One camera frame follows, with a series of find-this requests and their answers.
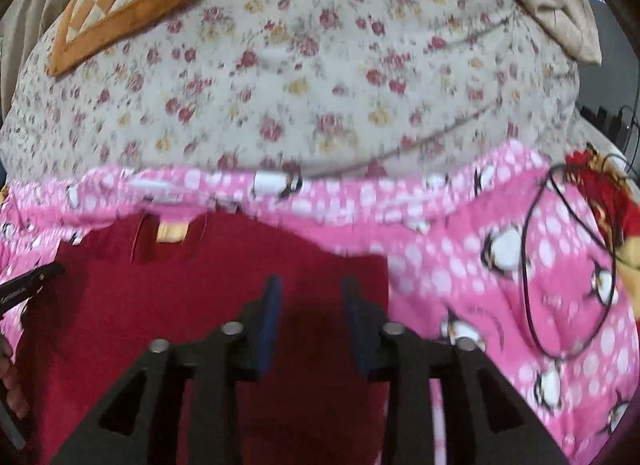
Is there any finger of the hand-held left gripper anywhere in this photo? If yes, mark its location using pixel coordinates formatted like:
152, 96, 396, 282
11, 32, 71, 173
0, 262, 67, 312

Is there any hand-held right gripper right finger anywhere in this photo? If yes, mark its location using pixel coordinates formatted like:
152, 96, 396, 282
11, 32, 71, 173
342, 277, 572, 465

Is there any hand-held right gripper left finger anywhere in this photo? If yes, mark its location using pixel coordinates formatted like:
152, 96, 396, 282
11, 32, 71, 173
50, 274, 284, 465

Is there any dark red shirt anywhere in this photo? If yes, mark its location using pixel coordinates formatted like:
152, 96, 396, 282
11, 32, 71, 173
14, 209, 392, 465

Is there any person's left hand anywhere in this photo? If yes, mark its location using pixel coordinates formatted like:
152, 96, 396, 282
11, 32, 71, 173
0, 334, 32, 421

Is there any pink penguin print blanket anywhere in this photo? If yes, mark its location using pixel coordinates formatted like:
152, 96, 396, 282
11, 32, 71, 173
0, 139, 640, 465

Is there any floral bed sheet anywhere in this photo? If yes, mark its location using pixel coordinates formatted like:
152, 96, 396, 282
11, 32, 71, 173
0, 0, 587, 182

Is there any beige curtain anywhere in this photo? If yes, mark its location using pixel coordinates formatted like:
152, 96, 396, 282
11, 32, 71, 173
0, 0, 87, 113

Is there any red and yellow printed cloth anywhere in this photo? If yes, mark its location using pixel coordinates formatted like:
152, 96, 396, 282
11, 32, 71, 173
564, 144, 640, 291

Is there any dark power strip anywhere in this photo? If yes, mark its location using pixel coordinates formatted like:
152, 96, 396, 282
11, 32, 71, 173
581, 104, 640, 147

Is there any black cable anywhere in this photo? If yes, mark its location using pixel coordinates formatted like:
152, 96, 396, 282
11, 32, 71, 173
519, 149, 632, 362

